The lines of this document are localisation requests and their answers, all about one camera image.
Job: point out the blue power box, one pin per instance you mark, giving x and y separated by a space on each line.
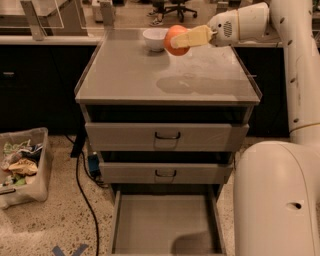
93 165

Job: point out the black office chair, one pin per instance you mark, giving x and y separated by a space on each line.
180 8

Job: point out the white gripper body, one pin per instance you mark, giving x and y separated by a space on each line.
222 29

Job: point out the middle grey drawer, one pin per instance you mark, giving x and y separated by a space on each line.
165 173

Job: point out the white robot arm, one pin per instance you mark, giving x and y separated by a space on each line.
276 184

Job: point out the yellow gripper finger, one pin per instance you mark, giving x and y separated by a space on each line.
197 36

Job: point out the crumpled yellow snack bag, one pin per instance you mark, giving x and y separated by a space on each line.
24 166

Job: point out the white ceramic bowl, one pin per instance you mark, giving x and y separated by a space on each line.
154 38

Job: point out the top grey drawer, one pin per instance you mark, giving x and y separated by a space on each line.
186 137

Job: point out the bottom grey drawer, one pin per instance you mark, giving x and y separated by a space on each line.
166 225

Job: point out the grey drawer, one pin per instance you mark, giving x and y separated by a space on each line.
165 173
186 137
166 225

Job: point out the clear plastic storage bin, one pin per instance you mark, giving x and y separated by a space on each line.
34 145

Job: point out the grey metal drawer cabinet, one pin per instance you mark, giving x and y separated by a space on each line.
126 82

